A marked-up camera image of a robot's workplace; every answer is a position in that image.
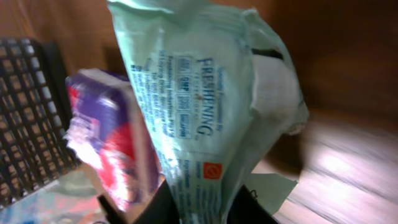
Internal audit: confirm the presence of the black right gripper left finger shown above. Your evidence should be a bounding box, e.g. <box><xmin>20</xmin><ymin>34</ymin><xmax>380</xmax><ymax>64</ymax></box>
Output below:
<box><xmin>97</xmin><ymin>181</ymin><xmax>180</xmax><ymax>224</ymax></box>

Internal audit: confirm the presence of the grey plastic mesh basket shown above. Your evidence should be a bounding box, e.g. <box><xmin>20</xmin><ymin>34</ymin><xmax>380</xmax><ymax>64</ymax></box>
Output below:
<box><xmin>1</xmin><ymin>37</ymin><xmax>80</xmax><ymax>208</ymax></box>

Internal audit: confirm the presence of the red purple snack packet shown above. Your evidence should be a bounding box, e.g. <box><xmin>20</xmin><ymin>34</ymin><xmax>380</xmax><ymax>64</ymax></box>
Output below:
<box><xmin>65</xmin><ymin>68</ymin><xmax>162</xmax><ymax>212</ymax></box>

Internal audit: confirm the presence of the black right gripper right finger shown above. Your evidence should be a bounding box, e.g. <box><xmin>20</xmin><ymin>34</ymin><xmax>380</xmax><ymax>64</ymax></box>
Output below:
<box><xmin>227</xmin><ymin>185</ymin><xmax>278</xmax><ymax>224</ymax></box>

